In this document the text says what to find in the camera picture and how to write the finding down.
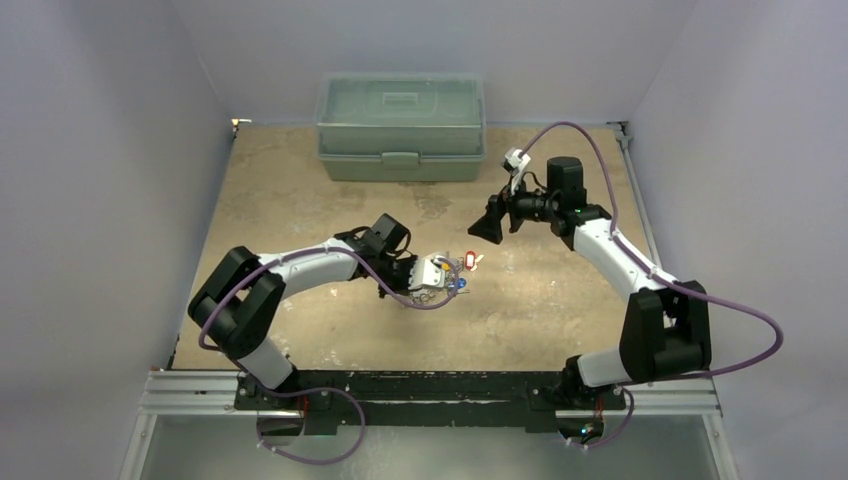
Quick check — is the red key tag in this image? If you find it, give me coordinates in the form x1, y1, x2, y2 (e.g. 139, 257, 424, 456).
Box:
464, 251, 477, 271

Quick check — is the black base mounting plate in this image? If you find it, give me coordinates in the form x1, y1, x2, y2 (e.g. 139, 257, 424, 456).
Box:
234, 370, 626, 435

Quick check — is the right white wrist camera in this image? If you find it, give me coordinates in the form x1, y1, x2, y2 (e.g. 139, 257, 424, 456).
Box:
501, 148, 532, 195

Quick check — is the green plastic storage box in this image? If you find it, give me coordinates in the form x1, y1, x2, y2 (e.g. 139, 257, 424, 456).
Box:
315, 72, 486, 182

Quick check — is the purple cable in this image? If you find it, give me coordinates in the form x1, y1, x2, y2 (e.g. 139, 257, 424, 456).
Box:
519, 121, 785, 452
197, 246, 460, 466

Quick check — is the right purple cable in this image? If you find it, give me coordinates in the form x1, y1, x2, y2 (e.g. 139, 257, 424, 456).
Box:
519, 121, 785, 452

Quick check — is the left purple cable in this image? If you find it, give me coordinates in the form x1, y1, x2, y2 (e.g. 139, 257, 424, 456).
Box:
197, 246, 460, 466

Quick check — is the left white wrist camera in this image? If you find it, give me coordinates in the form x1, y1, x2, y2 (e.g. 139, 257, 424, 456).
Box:
410, 253, 447, 291

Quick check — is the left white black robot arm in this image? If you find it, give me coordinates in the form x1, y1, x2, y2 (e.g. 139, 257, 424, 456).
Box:
187, 214, 417, 409

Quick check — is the metal keyring with keys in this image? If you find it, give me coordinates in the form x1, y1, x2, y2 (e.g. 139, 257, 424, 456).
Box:
408, 250, 484, 305

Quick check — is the right aluminium table edge rail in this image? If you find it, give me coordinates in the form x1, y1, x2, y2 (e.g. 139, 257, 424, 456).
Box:
607, 122, 739, 479

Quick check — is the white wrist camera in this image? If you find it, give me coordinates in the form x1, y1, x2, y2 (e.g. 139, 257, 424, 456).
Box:
501, 148, 532, 195
410, 253, 447, 291

